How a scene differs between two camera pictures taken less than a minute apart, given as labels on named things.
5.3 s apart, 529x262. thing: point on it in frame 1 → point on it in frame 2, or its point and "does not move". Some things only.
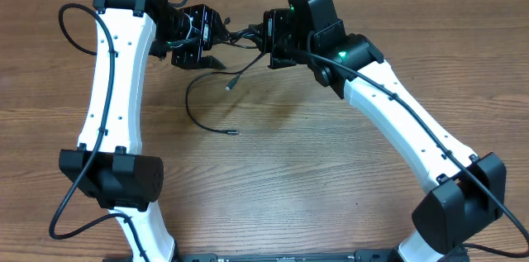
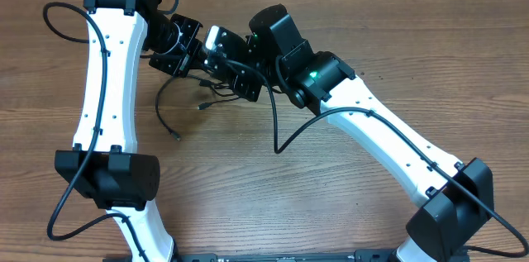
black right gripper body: [279, 40] → [250, 87]
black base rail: [364, 256] does not move
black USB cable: [226, 39] → [215, 88]
